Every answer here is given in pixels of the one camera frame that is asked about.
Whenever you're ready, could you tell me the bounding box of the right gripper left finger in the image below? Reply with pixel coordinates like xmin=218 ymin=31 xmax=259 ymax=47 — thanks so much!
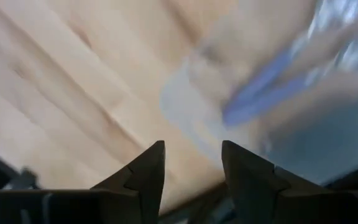
xmin=0 ymin=139 xmax=167 ymax=224

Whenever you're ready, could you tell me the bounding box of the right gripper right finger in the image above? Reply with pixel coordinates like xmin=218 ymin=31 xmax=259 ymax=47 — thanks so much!
xmin=221 ymin=139 xmax=358 ymax=224

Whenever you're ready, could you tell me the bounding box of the clear plastic bin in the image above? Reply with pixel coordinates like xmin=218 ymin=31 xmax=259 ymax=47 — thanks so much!
xmin=158 ymin=0 xmax=358 ymax=187

